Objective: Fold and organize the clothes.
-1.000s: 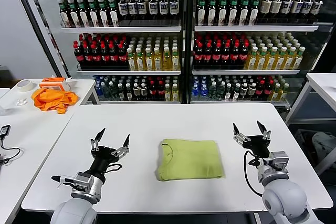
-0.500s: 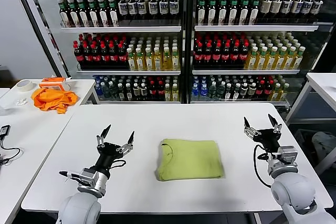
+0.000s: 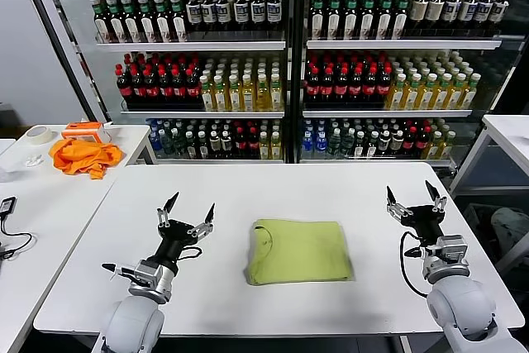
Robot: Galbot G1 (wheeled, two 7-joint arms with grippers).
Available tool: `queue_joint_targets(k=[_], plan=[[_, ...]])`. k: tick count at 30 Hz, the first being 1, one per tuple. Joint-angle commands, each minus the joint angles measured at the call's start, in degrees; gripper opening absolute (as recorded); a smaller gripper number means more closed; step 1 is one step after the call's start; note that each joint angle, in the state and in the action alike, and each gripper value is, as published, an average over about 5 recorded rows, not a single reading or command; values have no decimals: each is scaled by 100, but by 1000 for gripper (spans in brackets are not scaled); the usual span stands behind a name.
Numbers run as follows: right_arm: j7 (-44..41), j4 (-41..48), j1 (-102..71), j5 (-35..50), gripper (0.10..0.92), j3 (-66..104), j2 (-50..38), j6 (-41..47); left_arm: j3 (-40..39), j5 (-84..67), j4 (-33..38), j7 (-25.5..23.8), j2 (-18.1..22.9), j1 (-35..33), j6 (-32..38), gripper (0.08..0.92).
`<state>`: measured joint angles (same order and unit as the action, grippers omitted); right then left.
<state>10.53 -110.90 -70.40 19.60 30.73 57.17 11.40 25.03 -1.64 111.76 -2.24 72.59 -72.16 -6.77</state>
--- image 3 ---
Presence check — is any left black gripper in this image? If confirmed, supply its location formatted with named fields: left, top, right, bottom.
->
left=153, top=191, right=217, bottom=266

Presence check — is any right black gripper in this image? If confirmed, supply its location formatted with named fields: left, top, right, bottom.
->
left=385, top=179, right=449, bottom=247

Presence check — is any light green t-shirt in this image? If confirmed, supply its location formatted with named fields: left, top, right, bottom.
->
left=246, top=218, right=355, bottom=287

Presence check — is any black storage crate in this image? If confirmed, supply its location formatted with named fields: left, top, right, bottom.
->
left=462, top=203, right=529, bottom=275

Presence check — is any red cap cola bottle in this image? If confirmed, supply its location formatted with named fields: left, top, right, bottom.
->
left=305, top=65, right=322, bottom=108
left=183, top=65, right=202, bottom=109
left=170, top=65, right=187, bottom=109
left=415, top=126, right=431, bottom=158
left=157, top=65, right=174, bottom=109
left=374, top=64, right=392, bottom=108
left=362, top=65, right=378, bottom=108
left=403, top=126, right=417, bottom=158
left=246, top=127, right=260, bottom=160
left=234, top=127, right=248, bottom=160
left=115, top=64, right=133, bottom=109
left=333, top=66, right=349, bottom=108
left=129, top=65, right=145, bottom=109
left=320, top=66, right=335, bottom=108
left=143, top=65, right=160, bottom=109
left=347, top=66, right=364, bottom=108

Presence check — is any white shelf board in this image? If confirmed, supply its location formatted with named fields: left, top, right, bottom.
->
left=303, top=109, right=473, bottom=118
left=120, top=111, right=285, bottom=119
left=300, top=157, right=455, bottom=164
left=156, top=158, right=285, bottom=164
left=306, top=40, right=503, bottom=51
left=95, top=41, right=287, bottom=53

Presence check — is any blue water bottle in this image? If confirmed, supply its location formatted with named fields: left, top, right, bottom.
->
left=314, top=130, right=328, bottom=159
left=149, top=127, right=163, bottom=155
left=301, top=131, right=315, bottom=160

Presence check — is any pale cloth bundle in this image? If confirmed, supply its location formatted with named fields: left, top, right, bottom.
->
left=490, top=207, right=529, bottom=255

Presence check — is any white side table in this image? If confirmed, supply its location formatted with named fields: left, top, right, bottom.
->
left=448, top=114, right=529, bottom=199
left=0, top=123, right=158, bottom=188

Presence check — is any crumpled orange cloth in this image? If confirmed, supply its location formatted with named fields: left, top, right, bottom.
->
left=49, top=138, right=125, bottom=180

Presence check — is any orange and white box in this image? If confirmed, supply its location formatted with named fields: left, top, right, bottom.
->
left=61, top=121, right=113, bottom=144

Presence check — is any beige masking tape roll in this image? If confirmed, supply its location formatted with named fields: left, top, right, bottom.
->
left=25, top=125, right=55, bottom=146

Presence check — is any green cap dark tea bottle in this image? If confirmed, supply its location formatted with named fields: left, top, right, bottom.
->
left=391, top=0, right=411, bottom=41
left=169, top=0, right=188, bottom=43
left=326, top=0, right=343, bottom=41
left=360, top=0, right=377, bottom=41
left=343, top=0, right=360, bottom=41
left=375, top=0, right=393, bottom=41
left=310, top=0, right=326, bottom=41
left=120, top=0, right=141, bottom=43
left=136, top=0, right=156, bottom=43
left=105, top=0, right=126, bottom=43
left=90, top=0, right=112, bottom=43
left=153, top=0, right=172, bottom=43

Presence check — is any beige label dark bottle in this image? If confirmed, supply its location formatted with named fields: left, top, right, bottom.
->
left=424, top=0, right=446, bottom=31
left=408, top=0, right=429, bottom=31

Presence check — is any white cap blue label bottle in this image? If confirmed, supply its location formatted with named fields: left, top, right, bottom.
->
left=249, top=0, right=265, bottom=34
left=214, top=0, right=231, bottom=34
left=200, top=0, right=217, bottom=34
left=265, top=0, right=282, bottom=33
left=184, top=0, right=202, bottom=34
left=487, top=0, right=511, bottom=35
left=440, top=0, right=462, bottom=33
left=232, top=0, right=250, bottom=34
left=472, top=0, right=495, bottom=34
left=456, top=0, right=479, bottom=33

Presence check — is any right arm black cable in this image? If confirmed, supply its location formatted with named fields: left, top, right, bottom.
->
left=398, top=230, right=431, bottom=298

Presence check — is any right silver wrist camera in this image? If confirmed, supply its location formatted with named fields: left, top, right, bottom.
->
left=421, top=235, right=471, bottom=282

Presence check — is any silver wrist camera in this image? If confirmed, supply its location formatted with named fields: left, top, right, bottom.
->
left=127, top=260, right=175, bottom=303
left=421, top=235, right=471, bottom=282

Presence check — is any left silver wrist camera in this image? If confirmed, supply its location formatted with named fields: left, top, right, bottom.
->
left=127, top=260, right=175, bottom=303

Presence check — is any thin black adapter cable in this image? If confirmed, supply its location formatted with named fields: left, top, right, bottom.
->
left=0, top=214, right=34, bottom=261

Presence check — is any black cabinet post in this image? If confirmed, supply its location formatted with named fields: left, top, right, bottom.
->
left=284, top=0, right=311, bottom=164

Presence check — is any black slanted door frame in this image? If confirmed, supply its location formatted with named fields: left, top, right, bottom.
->
left=13, top=0, right=109, bottom=125

